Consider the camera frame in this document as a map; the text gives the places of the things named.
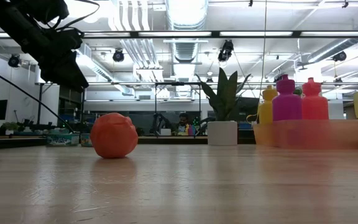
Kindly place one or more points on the neon red squeeze bottle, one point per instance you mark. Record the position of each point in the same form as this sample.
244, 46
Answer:
315, 104

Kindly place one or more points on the small green background plant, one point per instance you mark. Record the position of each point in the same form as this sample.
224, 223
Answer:
10, 126

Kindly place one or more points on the large yellow squeeze bottle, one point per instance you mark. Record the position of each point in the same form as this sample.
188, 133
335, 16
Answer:
266, 109

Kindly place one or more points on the person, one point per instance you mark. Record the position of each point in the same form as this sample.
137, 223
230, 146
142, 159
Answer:
183, 124

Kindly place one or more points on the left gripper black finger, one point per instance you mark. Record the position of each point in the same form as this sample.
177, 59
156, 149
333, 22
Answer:
65, 74

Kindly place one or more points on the translucent orange bin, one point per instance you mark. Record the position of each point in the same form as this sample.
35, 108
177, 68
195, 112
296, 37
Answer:
315, 133

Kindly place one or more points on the snake plant in white pot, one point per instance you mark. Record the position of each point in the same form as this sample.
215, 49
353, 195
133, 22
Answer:
222, 132

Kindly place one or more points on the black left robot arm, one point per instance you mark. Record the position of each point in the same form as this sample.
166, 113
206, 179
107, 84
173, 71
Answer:
14, 21

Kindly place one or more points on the black background robot arm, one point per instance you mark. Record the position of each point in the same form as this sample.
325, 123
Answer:
160, 119

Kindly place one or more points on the orange toy bell pepper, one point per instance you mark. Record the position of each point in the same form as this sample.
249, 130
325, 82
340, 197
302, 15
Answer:
113, 137

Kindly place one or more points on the black ceiling spotlight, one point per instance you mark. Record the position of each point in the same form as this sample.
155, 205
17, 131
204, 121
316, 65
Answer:
118, 56
339, 56
226, 49
14, 60
278, 77

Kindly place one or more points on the magenta squeeze bottle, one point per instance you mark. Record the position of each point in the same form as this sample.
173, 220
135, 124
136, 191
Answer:
286, 102

